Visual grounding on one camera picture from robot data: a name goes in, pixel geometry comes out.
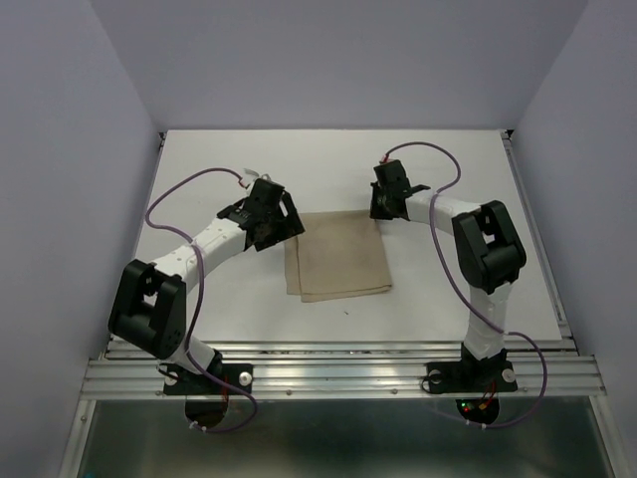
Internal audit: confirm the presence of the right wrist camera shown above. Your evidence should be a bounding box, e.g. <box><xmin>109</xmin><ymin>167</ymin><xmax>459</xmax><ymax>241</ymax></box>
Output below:
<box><xmin>373</xmin><ymin>159</ymin><xmax>411</xmax><ymax>191</ymax></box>

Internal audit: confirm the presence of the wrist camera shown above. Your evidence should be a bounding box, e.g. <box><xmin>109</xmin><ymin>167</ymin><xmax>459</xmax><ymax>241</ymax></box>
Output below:
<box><xmin>246</xmin><ymin>178</ymin><xmax>285</xmax><ymax>210</ymax></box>
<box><xmin>373</xmin><ymin>159</ymin><xmax>411</xmax><ymax>191</ymax></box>

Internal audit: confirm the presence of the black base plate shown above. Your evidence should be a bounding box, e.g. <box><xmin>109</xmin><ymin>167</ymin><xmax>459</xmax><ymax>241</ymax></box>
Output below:
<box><xmin>421</xmin><ymin>360</ymin><xmax>518</xmax><ymax>395</ymax></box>
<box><xmin>158</xmin><ymin>362</ymin><xmax>253</xmax><ymax>396</ymax></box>

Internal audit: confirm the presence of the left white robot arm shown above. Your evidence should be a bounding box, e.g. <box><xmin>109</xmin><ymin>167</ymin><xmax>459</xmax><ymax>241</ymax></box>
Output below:
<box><xmin>108</xmin><ymin>192</ymin><xmax>305</xmax><ymax>392</ymax></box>

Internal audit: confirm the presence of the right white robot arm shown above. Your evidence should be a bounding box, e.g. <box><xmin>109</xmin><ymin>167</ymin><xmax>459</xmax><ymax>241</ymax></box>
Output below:
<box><xmin>370</xmin><ymin>181</ymin><xmax>527</xmax><ymax>388</ymax></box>

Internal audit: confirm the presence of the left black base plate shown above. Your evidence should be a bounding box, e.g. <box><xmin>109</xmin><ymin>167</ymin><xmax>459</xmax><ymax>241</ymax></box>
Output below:
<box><xmin>158</xmin><ymin>362</ymin><xmax>253</xmax><ymax>396</ymax></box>

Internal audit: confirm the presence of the aluminium right side rail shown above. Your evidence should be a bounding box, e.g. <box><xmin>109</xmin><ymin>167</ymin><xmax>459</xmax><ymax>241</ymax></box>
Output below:
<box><xmin>501</xmin><ymin>128</ymin><xmax>578</xmax><ymax>350</ymax></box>

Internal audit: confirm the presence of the beige cloth napkin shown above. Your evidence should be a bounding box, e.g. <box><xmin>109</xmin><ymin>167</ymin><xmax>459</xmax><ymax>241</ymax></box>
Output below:
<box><xmin>285</xmin><ymin>210</ymin><xmax>392</xmax><ymax>303</ymax></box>

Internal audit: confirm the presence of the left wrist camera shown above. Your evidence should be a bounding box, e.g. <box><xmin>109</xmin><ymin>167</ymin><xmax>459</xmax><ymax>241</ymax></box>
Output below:
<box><xmin>246</xmin><ymin>178</ymin><xmax>285</xmax><ymax>210</ymax></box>

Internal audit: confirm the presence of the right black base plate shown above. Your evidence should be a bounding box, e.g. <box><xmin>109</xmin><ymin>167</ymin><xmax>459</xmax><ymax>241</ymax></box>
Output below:
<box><xmin>421</xmin><ymin>360</ymin><xmax>518</xmax><ymax>395</ymax></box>

